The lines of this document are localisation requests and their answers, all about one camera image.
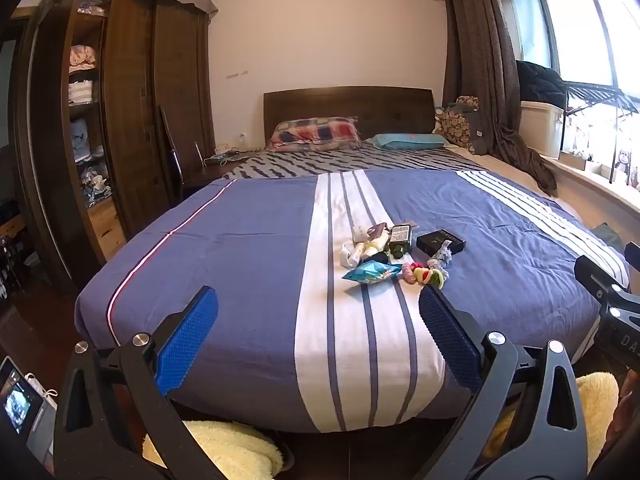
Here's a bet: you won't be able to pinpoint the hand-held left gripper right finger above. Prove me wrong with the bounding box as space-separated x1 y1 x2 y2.
415 285 588 480

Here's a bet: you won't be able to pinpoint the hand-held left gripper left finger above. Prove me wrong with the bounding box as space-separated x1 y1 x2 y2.
52 285 226 480

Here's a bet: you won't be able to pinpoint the black box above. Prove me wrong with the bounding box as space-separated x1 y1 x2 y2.
416 229 467 256

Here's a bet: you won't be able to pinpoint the dark green cloth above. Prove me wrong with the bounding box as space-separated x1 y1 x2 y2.
592 222 627 252

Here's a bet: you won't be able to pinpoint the colourful knitted toy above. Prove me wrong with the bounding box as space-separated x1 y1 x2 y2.
402 261 449 289

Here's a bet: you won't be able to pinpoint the monkey plush toy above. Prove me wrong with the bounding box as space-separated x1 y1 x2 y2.
612 148 634 184

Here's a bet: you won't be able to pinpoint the blue snack packet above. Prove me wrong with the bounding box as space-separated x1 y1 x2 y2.
341 259 404 285

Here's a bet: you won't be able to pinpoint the dark green bottle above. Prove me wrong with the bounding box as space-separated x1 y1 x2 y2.
387 223 414 260

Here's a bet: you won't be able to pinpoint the white storage box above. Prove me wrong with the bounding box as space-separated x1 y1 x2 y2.
520 100 567 159

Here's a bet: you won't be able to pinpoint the black metal rack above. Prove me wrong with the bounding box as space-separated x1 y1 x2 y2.
559 82 640 182

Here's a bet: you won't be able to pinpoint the dark wooden nightstand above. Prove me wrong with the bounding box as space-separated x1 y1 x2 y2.
181 147 262 200

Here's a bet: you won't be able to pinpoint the small screen device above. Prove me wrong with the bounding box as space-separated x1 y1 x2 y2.
0 355 57 467

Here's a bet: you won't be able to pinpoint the folded black chair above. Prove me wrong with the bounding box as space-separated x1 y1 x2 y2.
158 105 185 202

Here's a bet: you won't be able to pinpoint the black jacket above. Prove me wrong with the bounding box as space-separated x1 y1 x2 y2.
515 60 569 109

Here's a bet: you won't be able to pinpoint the dark shoe rack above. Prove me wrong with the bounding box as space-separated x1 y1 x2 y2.
0 199 32 303

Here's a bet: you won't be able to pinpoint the teal pillow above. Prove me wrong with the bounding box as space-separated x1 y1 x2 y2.
369 132 447 151

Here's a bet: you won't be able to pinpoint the brown patterned cushion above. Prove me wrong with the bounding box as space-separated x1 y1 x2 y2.
434 95 484 155

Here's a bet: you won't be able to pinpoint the grey zebra striped bed sheet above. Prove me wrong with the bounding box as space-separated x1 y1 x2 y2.
222 146 483 181

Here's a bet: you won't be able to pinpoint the window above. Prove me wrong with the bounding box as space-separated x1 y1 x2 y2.
542 0 640 108

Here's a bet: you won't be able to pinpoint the light blue folded clothes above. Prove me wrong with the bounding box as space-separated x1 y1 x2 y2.
70 118 104 162

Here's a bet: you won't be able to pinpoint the brown curtain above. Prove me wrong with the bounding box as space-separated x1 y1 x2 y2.
432 0 559 197

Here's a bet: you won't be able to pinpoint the dark wooden wardrobe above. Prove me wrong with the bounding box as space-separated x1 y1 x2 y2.
10 0 217 286

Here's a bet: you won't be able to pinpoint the red blue checkered pillow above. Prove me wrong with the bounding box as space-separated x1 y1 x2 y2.
267 117 362 153

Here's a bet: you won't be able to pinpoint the dark wooden headboard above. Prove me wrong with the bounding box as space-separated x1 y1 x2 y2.
263 86 435 151

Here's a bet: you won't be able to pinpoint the green roller blind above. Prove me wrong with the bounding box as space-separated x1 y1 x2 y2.
502 0 552 69

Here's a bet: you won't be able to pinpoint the white folded clothes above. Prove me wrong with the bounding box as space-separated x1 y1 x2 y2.
68 72 97 104

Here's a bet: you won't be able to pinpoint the pink folded clothes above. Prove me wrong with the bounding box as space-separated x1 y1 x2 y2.
68 45 99 69

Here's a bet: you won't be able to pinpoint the white blue rope knot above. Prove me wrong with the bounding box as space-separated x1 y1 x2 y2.
427 240 454 267

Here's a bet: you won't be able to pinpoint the white cable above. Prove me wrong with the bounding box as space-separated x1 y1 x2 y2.
25 372 62 403

